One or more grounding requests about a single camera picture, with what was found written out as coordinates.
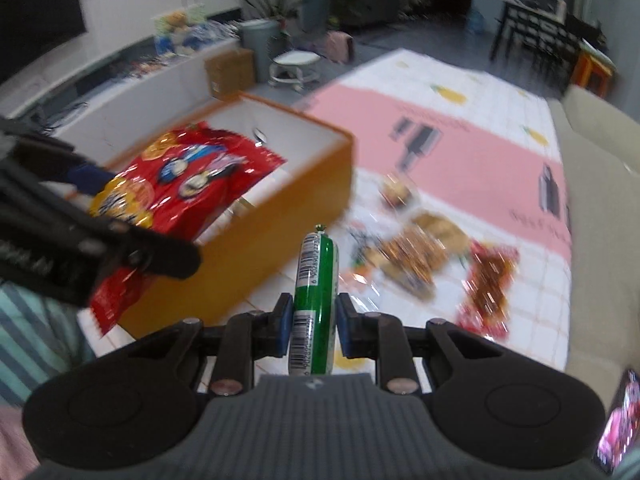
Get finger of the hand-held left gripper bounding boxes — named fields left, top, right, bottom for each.
left=0, top=119, right=118, bottom=196
left=0, top=160, right=202, bottom=281

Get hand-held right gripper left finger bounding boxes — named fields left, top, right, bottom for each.
left=127, top=294, right=296, bottom=395

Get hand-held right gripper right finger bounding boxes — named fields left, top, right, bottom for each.
left=336, top=292, right=506, bottom=395

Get green sausage stick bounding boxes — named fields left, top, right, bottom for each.
left=287, top=225, right=342, bottom=377

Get orange cardboard storage box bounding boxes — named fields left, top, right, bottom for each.
left=100, top=91, right=356, bottom=356

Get large red snack packet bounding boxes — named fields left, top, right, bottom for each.
left=89, top=121, right=288, bottom=337

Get gold nut packet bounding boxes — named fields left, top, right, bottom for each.
left=377, top=212, right=471, bottom=301

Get small round chocolate packet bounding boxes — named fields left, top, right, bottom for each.
left=380, top=175, right=421, bottom=208

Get red spicy meat packet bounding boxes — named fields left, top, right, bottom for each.
left=455, top=241, right=521, bottom=343

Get person's striped left leg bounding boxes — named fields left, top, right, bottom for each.
left=0, top=282, right=96, bottom=406

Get white marble tv cabinet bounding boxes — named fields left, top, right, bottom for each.
left=0, top=35, right=251, bottom=141

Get pile of small trinkets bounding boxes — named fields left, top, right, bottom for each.
left=112, top=55, right=171, bottom=81

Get pink fluffy cloth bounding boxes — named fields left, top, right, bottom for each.
left=0, top=405, right=41, bottom=480

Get brown cardboard box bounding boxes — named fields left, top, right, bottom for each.
left=204, top=49, right=256, bottom=98

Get black television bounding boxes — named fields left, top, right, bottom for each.
left=0, top=0, right=86, bottom=86

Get teddy bear poster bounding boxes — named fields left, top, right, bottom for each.
left=152, top=4, right=206, bottom=56

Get pile of blue white packets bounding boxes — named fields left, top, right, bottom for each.
left=180, top=20, right=241, bottom=53

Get grey trash bin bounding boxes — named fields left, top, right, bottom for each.
left=239, top=19, right=281, bottom=83

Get pink white printed mat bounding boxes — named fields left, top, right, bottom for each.
left=77, top=47, right=573, bottom=396

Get white rolling stool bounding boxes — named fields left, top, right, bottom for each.
left=267, top=50, right=321, bottom=92

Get long-leaf potted plant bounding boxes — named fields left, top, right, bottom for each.
left=230, top=0, right=306, bottom=26

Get small pink heater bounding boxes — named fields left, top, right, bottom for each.
left=325, top=31, right=355, bottom=63

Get beige sofa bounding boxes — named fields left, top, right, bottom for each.
left=547, top=85, right=640, bottom=401

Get smartphone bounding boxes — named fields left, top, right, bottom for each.
left=592, top=367, right=640, bottom=476

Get black dining chair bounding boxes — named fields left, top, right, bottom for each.
left=565, top=12, right=606, bottom=53
left=530, top=25, right=586, bottom=91

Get orange stool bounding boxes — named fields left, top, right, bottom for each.
left=572, top=50, right=617, bottom=96

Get black dining table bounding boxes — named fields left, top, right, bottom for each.
left=490, top=0, right=601, bottom=61

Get black cables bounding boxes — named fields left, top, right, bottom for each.
left=30, top=102, right=86, bottom=133

